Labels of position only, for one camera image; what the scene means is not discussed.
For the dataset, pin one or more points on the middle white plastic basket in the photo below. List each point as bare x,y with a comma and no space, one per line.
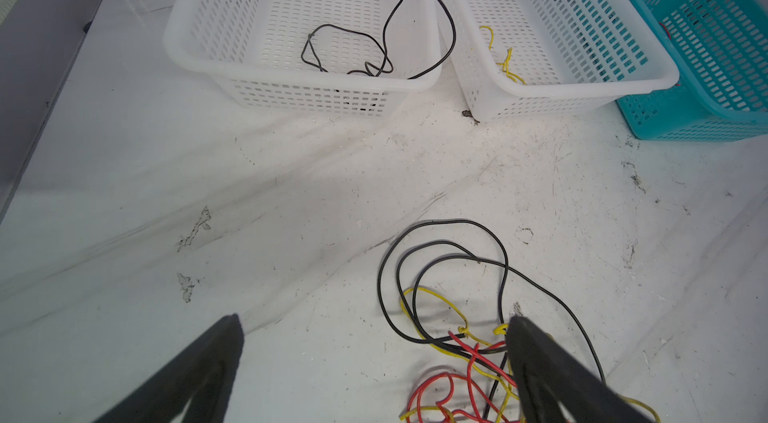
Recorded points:
531,57

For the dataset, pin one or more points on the white plastic basket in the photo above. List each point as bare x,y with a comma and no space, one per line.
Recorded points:
351,57
531,57

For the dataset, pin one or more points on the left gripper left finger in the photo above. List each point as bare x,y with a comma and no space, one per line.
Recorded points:
195,385

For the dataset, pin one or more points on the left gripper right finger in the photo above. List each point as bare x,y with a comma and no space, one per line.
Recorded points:
549,380

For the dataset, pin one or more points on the left white plastic basket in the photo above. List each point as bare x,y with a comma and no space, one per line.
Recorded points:
351,57

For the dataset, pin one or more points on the teal plastic basket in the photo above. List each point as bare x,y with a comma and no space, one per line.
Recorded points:
720,49

